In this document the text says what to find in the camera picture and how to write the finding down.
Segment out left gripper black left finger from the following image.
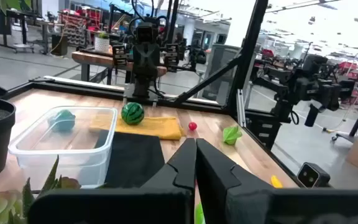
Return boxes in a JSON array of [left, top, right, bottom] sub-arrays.
[[26, 138, 198, 224]]

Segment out black box on floor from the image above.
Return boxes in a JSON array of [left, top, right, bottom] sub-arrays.
[[50, 33, 69, 57]]

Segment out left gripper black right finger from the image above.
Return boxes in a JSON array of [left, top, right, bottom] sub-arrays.
[[196, 138, 358, 224]]

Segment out black cloth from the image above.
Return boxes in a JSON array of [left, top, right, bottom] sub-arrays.
[[94, 129, 166, 189]]

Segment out red parts bin shelf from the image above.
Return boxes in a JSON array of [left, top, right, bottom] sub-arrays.
[[58, 8, 103, 48]]

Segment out yellow banana toy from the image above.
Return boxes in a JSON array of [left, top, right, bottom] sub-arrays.
[[270, 174, 283, 189]]

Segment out striped green watermelon toy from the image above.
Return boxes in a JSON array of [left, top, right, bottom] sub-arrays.
[[121, 101, 145, 126]]

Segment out black desk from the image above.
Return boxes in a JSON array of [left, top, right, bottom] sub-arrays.
[[0, 8, 45, 54]]

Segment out light green lettuce leaf toy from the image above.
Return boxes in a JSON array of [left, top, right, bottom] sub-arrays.
[[222, 124, 243, 146]]

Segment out clear plastic tupperware container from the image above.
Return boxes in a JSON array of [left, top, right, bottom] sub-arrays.
[[7, 106, 119, 190]]

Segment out wooden neighbouring station table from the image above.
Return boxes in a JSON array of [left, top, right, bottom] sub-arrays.
[[71, 50, 168, 85]]

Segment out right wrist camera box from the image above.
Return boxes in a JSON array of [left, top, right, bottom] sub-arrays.
[[134, 22, 158, 43]]

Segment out yellow cloth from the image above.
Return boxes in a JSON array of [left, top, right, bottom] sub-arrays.
[[88, 113, 185, 141]]

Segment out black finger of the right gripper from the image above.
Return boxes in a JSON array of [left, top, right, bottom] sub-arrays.
[[139, 42, 148, 66], [147, 42, 155, 66]]

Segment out teal round produce toy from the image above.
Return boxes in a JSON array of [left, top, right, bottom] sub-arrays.
[[47, 109, 76, 133]]

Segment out black metal table frame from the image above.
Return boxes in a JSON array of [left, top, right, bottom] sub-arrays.
[[0, 0, 304, 187]]

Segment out white pot with plant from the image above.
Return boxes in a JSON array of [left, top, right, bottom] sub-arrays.
[[93, 30, 111, 53]]

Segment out small table-level camera box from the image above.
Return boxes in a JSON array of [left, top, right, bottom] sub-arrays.
[[296, 161, 332, 189]]

